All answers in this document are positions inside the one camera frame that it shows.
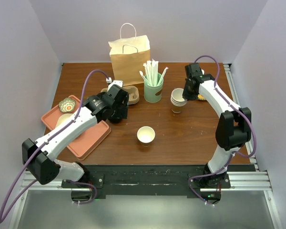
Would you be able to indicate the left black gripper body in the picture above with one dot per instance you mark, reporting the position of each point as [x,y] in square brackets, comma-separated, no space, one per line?
[121,111]

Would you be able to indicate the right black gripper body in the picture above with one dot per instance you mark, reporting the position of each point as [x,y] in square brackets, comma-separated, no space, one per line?
[195,95]

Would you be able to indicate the stack of paper cups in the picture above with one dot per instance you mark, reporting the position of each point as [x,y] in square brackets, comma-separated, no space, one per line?
[177,100]

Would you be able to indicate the single brown paper cup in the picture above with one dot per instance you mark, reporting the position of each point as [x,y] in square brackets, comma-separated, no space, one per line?
[146,135]

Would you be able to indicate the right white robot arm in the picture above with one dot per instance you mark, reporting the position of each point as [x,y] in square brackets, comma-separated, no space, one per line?
[232,130]

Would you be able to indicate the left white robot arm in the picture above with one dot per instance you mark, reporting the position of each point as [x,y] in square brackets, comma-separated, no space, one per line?
[40,156]

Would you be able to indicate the stack of black lids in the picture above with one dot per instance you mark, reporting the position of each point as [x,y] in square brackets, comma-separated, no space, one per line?
[115,119]

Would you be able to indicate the yellow woven coaster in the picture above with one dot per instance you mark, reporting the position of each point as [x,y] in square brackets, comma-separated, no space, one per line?
[201,98]

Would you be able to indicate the cardboard cup carrier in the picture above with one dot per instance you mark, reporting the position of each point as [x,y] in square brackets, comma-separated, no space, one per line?
[133,94]

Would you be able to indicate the green straw holder cup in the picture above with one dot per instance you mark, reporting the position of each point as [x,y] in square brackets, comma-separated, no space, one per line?
[153,94]

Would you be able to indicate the wrapped straws bundle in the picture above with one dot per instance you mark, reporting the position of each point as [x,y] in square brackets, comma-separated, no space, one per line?
[151,73]

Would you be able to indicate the small floral dish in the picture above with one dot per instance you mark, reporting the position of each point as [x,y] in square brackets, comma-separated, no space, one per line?
[67,105]

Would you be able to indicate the pink plastic tray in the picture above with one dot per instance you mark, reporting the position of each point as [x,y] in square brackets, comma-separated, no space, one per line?
[85,143]

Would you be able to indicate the brown paper bag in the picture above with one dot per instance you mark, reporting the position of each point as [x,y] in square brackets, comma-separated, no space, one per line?
[128,56]

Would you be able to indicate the cream square bowl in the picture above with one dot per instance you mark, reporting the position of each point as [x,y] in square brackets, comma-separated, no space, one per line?
[63,120]

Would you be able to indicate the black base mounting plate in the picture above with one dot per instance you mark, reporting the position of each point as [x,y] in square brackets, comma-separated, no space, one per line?
[157,180]

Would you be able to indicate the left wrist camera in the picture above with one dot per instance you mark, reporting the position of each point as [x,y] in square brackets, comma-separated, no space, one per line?
[111,83]

